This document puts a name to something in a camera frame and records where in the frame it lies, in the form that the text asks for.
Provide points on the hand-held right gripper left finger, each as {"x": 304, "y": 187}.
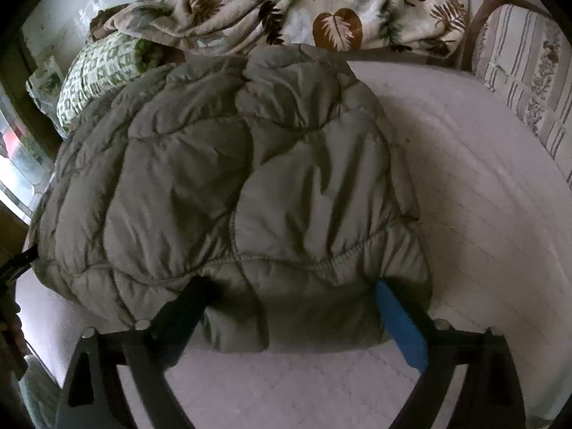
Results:
{"x": 178, "y": 321}

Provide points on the green white patterned pillow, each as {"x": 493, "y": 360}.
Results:
{"x": 98, "y": 71}

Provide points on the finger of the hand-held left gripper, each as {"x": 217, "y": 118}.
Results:
{"x": 20, "y": 261}

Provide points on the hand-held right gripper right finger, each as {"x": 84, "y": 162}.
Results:
{"x": 402, "y": 326}

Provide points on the window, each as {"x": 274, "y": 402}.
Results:
{"x": 18, "y": 161}

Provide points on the leaf printed blanket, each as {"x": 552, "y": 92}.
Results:
{"x": 313, "y": 4}

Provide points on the small green printed pillow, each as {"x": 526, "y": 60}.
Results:
{"x": 47, "y": 82}

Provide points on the wooden armchair with striped cushion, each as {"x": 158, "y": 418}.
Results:
{"x": 523, "y": 53}

